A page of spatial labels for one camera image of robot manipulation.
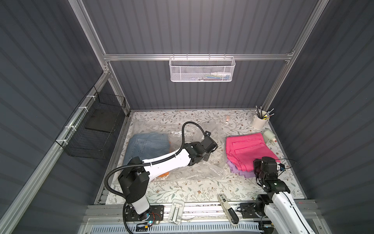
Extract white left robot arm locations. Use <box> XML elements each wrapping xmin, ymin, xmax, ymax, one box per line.
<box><xmin>117</xmin><ymin>135</ymin><xmax>218</xmax><ymax>220</ymax></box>

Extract white wire wall basket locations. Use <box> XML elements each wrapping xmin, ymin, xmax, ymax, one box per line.
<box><xmin>168</xmin><ymin>56</ymin><xmax>236</xmax><ymax>82</ymax></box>

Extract purple trousers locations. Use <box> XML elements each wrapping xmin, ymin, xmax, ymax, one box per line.
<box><xmin>227</xmin><ymin>160</ymin><xmax>255</xmax><ymax>178</ymax></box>

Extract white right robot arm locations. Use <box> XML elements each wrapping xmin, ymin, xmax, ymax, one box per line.
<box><xmin>253</xmin><ymin>157</ymin><xmax>314</xmax><ymax>234</ymax></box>

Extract orange folded garment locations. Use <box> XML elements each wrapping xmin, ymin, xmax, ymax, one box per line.
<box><xmin>158</xmin><ymin>172</ymin><xmax>169</xmax><ymax>179</ymax></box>

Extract blue folded jeans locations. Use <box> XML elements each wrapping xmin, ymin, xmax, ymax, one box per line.
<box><xmin>123</xmin><ymin>132</ymin><xmax>170</xmax><ymax>165</ymax></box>

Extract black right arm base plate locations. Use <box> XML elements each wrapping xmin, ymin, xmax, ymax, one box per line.
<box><xmin>236</xmin><ymin>202</ymin><xmax>262</xmax><ymax>219</ymax></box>

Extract black wire side basket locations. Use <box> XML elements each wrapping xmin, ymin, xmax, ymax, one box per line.
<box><xmin>56</xmin><ymin>90</ymin><xmax>126</xmax><ymax>160</ymax></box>

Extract clear plastic vacuum bag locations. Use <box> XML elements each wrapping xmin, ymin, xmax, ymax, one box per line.
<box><xmin>118</xmin><ymin>120</ymin><xmax>229</xmax><ymax>181</ymax></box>

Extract white plastic bracket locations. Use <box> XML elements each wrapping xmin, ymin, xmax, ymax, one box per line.
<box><xmin>168</xmin><ymin>199</ymin><xmax>185</xmax><ymax>225</ymax></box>

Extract mint green pencil sharpener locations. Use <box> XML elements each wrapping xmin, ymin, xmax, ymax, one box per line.
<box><xmin>263</xmin><ymin>130</ymin><xmax>277</xmax><ymax>145</ymax></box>

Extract black corrugated cable conduit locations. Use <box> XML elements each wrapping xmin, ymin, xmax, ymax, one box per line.
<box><xmin>104</xmin><ymin>121</ymin><xmax>208</xmax><ymax>198</ymax></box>

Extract white handheld scanner tool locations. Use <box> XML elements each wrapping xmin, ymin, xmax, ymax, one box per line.
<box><xmin>217</xmin><ymin>194</ymin><xmax>239</xmax><ymax>226</ymax></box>

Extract cream metal pencil bucket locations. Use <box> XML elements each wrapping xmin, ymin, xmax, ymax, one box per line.
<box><xmin>251</xmin><ymin>110</ymin><xmax>270</xmax><ymax>130</ymax></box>

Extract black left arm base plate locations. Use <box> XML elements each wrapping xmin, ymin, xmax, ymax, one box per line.
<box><xmin>123</xmin><ymin>205</ymin><xmax>165</xmax><ymax>222</ymax></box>

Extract pink trousers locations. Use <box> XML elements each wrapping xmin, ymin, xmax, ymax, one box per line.
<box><xmin>226</xmin><ymin>133</ymin><xmax>278</xmax><ymax>172</ymax></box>

